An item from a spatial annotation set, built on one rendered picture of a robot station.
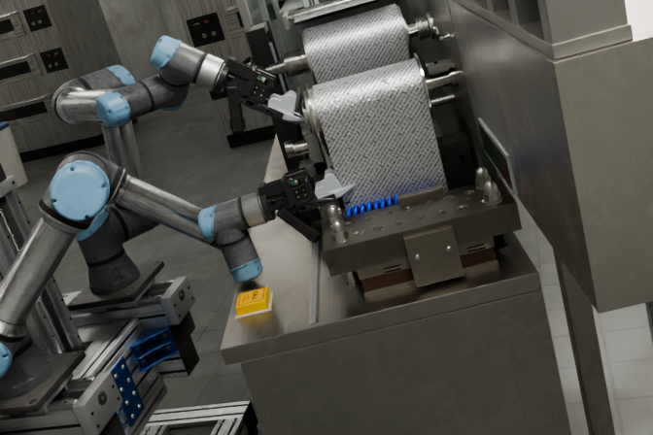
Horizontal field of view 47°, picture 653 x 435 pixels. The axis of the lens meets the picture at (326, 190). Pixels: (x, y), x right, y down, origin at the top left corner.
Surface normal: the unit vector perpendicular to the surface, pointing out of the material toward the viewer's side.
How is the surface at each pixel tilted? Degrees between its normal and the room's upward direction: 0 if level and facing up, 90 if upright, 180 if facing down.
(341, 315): 0
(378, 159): 90
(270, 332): 0
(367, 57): 92
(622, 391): 0
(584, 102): 90
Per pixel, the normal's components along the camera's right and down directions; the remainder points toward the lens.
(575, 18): 0.00, 0.33
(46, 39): -0.22, 0.38
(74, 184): 0.32, 0.14
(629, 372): -0.27, -0.91
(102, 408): 0.94, -0.18
